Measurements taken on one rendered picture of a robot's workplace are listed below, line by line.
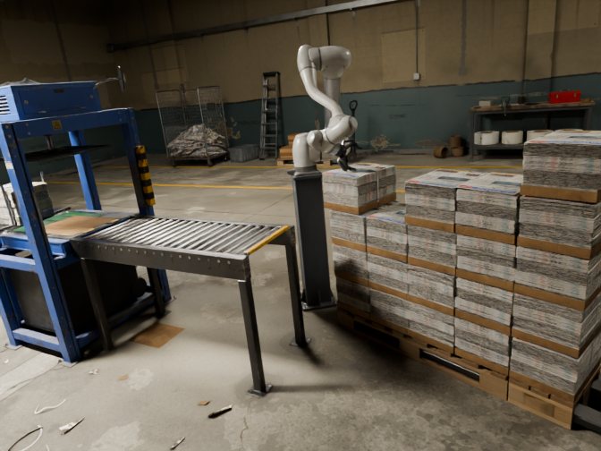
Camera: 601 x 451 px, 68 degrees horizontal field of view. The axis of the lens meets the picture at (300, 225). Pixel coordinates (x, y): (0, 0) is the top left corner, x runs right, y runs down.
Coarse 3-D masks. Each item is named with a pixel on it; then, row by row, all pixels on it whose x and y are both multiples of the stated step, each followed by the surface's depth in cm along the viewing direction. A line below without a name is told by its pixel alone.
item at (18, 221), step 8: (8, 184) 353; (40, 184) 342; (0, 192) 327; (8, 192) 323; (40, 192) 342; (48, 192) 348; (0, 200) 332; (8, 200) 327; (40, 200) 343; (48, 200) 348; (0, 208) 335; (16, 208) 327; (40, 208) 343; (48, 208) 349; (0, 216) 338; (8, 216) 333; (16, 216) 329; (48, 216) 349; (8, 224) 336; (16, 224) 332
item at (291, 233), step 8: (136, 216) 325; (144, 216) 323; (152, 216) 321; (160, 216) 318; (240, 224) 282; (248, 224) 280; (256, 224) 278; (264, 224) 276; (272, 224) 275; (288, 232) 267; (272, 240) 274; (280, 240) 271; (288, 240) 268
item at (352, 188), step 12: (324, 180) 278; (336, 180) 270; (348, 180) 263; (360, 180) 260; (372, 180) 268; (324, 192) 282; (336, 192) 274; (348, 192) 267; (360, 192) 263; (372, 192) 271; (348, 204) 269; (360, 204) 265
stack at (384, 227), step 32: (352, 224) 270; (384, 224) 252; (352, 256) 279; (416, 256) 242; (448, 256) 227; (480, 256) 214; (512, 256) 202; (352, 288) 288; (416, 288) 248; (448, 288) 231; (480, 288) 218; (352, 320) 295; (416, 320) 254; (448, 320) 238; (512, 320) 213; (416, 352) 261; (448, 352) 244; (480, 352) 228; (480, 384) 233
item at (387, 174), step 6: (372, 168) 277; (378, 168) 276; (384, 168) 274; (390, 168) 277; (384, 174) 274; (390, 174) 278; (384, 180) 275; (390, 180) 280; (384, 186) 277; (390, 186) 282; (384, 192) 279; (390, 192) 283
